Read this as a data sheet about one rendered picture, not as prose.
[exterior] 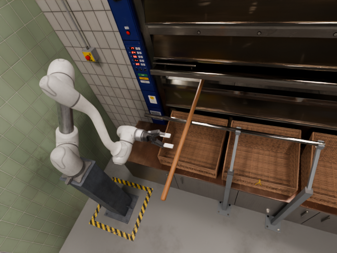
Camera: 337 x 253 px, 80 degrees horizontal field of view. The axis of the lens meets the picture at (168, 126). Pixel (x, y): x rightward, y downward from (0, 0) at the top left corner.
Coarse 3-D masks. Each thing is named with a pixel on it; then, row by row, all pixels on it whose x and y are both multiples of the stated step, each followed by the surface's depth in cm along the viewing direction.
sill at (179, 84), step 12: (168, 84) 176; (180, 84) 172; (192, 84) 170; (204, 84) 167; (216, 84) 165; (264, 96) 152; (276, 96) 148; (288, 96) 145; (300, 96) 143; (312, 96) 141; (324, 96) 139; (336, 96) 138
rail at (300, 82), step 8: (168, 72) 146; (176, 72) 143; (184, 72) 141; (192, 72) 139; (200, 72) 138; (256, 80) 126; (264, 80) 124; (272, 80) 123; (280, 80) 121; (288, 80) 120; (296, 80) 119
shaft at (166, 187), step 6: (198, 90) 160; (198, 96) 157; (192, 108) 150; (192, 114) 147; (186, 126) 141; (186, 132) 138; (180, 144) 133; (180, 150) 131; (174, 162) 126; (174, 168) 124; (168, 174) 122; (168, 180) 119; (168, 186) 118; (162, 192) 116; (162, 198) 114
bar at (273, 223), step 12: (168, 120) 154; (180, 120) 149; (192, 120) 148; (240, 132) 135; (252, 132) 133; (312, 144) 122; (324, 144) 120; (312, 168) 125; (228, 180) 150; (312, 180) 125; (228, 192) 169; (300, 192) 134; (312, 192) 125; (228, 204) 218; (288, 204) 155; (300, 204) 142; (228, 216) 211; (276, 216) 184; (276, 228) 197
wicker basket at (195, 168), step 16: (176, 112) 199; (192, 128) 204; (208, 128) 196; (176, 144) 207; (192, 144) 204; (208, 144) 200; (224, 144) 197; (160, 160) 194; (192, 160) 193; (208, 160) 190; (208, 176) 180
